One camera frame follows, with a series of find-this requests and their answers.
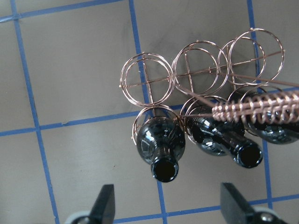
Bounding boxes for dark wine bottle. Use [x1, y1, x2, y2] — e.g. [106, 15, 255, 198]
[136, 116, 185, 182]
[186, 117, 263, 168]

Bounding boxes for copper wire wine basket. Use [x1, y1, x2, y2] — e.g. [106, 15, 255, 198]
[120, 28, 299, 135]

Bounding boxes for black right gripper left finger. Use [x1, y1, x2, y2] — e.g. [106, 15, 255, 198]
[88, 184, 115, 224]

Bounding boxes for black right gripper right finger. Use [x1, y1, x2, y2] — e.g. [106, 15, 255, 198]
[220, 182, 259, 224]

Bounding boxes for dark wine bottle in basket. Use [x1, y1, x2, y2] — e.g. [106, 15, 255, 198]
[136, 116, 185, 182]

